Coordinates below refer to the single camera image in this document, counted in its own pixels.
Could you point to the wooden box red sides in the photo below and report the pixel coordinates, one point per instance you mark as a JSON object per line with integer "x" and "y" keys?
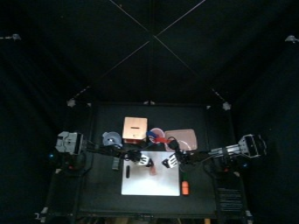
{"x": 135, "y": 125}

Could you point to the red utensil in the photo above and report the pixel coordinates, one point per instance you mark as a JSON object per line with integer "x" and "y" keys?
{"x": 161, "y": 140}

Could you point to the orange toy carrot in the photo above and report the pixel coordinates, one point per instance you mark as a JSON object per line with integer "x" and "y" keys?
{"x": 184, "y": 188}

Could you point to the grey blue plastic toy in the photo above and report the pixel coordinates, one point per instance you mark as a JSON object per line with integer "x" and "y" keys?
{"x": 111, "y": 139}

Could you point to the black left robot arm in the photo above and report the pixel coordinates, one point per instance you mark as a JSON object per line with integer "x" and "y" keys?
{"x": 69, "y": 143}

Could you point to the black marker pen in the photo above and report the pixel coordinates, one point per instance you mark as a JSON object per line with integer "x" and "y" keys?
{"x": 127, "y": 172}

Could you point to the blue utensil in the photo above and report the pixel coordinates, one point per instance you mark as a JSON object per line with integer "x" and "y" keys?
{"x": 151, "y": 134}

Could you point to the white rectangular cutting board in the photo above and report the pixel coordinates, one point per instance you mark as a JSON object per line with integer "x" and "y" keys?
{"x": 149, "y": 185}

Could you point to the red cup white rim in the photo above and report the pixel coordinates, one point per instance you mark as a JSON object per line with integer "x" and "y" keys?
{"x": 157, "y": 132}

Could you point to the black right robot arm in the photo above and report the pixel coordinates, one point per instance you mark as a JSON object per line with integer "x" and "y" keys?
{"x": 234, "y": 149}

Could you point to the pink square tray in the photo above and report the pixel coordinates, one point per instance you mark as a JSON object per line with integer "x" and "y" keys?
{"x": 183, "y": 138}

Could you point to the text label sticker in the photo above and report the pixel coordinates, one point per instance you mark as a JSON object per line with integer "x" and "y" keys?
{"x": 230, "y": 199}

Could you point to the silver frame corner bracket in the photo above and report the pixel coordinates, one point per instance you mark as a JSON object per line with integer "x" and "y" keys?
{"x": 148, "y": 102}
{"x": 226, "y": 106}
{"x": 291, "y": 38}
{"x": 71, "y": 102}
{"x": 15, "y": 37}

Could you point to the white table corner bracket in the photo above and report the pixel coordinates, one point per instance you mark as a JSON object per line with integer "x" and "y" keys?
{"x": 248, "y": 216}
{"x": 41, "y": 214}

